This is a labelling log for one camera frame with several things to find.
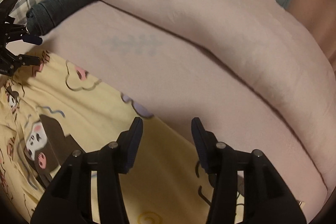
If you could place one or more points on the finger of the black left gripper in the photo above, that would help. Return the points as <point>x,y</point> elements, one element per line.
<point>25,60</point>
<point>16,32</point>

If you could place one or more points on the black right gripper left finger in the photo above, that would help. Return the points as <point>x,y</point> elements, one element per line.
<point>112,160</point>

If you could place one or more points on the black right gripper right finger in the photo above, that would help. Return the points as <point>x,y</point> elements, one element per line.
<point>218,158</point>

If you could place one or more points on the yellow cartoon print pants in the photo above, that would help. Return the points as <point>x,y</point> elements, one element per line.
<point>52,109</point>

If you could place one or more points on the dark grey folded garment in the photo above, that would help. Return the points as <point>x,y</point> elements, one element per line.
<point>48,14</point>

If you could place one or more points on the pink bed sheet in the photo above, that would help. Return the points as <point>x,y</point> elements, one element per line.
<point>177,81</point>

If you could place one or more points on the pink duvet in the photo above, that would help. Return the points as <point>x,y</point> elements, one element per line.
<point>270,51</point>

